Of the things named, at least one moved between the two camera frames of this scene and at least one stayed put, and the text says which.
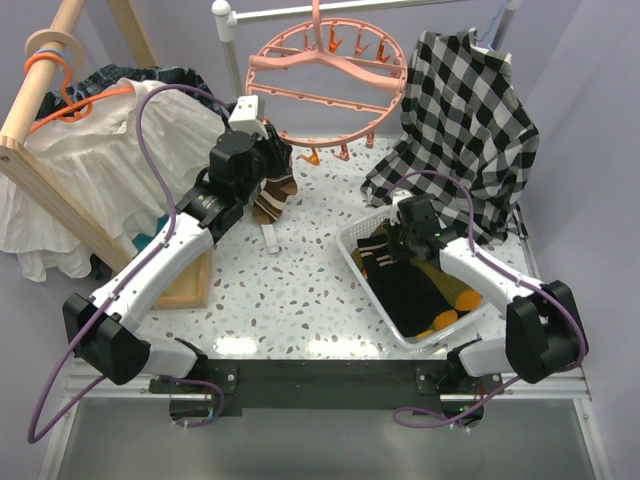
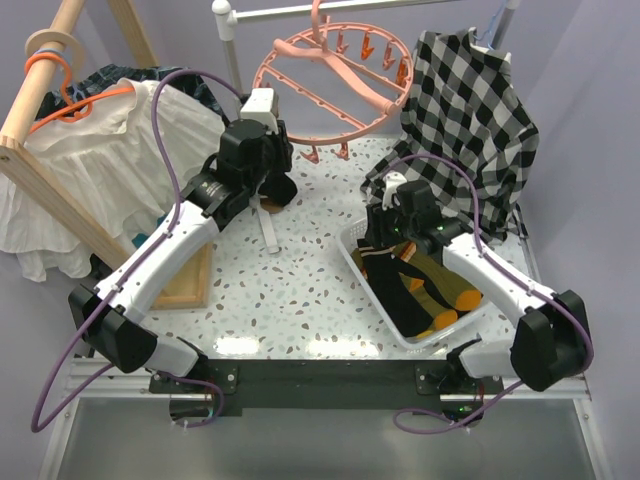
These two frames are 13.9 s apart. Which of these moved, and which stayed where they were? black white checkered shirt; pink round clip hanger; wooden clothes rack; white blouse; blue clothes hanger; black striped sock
Moved: black striped sock; pink round clip hanger
Stayed: wooden clothes rack; white blouse; black white checkered shirt; blue clothes hanger
